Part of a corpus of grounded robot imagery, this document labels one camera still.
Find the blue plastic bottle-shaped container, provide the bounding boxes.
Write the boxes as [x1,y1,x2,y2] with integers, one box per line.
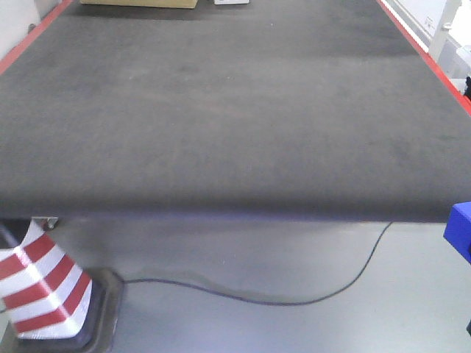
[444,202,470,263]

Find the white long carton box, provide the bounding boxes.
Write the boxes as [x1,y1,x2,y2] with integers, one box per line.
[213,0,250,5]

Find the large cardboard box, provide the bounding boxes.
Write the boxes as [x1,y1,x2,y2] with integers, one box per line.
[79,0,198,9]

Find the red white striped bollard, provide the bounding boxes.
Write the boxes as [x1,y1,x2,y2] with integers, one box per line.
[1,218,124,352]

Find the black floor cable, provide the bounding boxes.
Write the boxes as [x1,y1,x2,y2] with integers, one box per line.
[124,220,394,307]

